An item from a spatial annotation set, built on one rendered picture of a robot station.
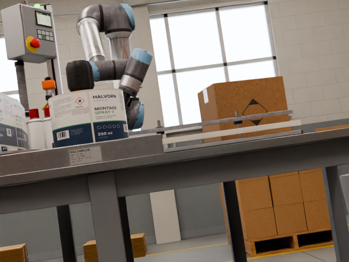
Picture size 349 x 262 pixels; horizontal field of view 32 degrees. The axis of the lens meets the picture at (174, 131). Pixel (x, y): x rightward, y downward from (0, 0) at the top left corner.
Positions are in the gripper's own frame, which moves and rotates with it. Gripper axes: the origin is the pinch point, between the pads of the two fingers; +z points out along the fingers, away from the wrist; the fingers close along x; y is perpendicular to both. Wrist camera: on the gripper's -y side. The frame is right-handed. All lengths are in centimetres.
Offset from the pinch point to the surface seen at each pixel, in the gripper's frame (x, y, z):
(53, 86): -26.6, -5.4, -12.0
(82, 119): -4, 66, 0
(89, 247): -1, -426, 89
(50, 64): -31.9, -11.8, -20.0
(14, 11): -49, 0, -31
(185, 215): 91, -533, 23
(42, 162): -7, 78, 14
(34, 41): -37.8, 1.7, -23.5
